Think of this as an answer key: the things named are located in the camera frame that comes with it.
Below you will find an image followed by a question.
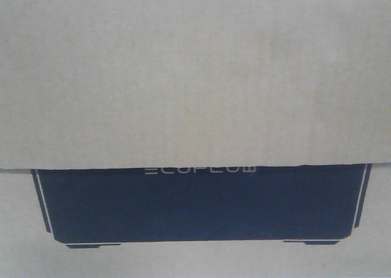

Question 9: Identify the brown cardboard box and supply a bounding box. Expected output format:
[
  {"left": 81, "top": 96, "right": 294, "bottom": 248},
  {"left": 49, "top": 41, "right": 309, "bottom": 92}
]
[{"left": 1, "top": 0, "right": 390, "bottom": 277}]

